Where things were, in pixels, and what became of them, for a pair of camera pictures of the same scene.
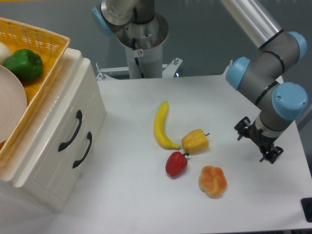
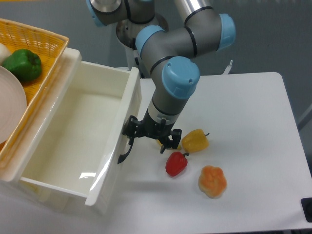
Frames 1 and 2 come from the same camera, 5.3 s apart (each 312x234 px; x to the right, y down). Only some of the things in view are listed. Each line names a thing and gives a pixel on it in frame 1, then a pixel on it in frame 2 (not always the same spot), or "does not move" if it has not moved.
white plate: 13,105 does not move
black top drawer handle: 79,115 -> 123,156
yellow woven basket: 50,47 does not move
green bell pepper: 27,65 does not move
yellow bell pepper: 195,141 does not move
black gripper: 264,142 -> 148,127
